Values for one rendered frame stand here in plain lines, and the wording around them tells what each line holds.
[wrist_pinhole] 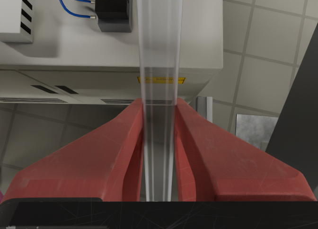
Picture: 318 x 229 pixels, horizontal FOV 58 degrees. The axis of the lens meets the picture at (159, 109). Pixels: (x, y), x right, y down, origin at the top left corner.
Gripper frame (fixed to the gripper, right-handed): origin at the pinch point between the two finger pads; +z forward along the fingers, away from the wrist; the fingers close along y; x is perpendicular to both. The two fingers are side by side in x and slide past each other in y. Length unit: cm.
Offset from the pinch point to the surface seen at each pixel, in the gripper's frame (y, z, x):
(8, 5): 22.3, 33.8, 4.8
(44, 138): 43, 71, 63
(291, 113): -8.5, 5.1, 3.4
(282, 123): -8.5, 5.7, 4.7
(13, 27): 21.4, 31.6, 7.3
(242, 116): -31, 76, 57
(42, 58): 18.8, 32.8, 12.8
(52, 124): 40, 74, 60
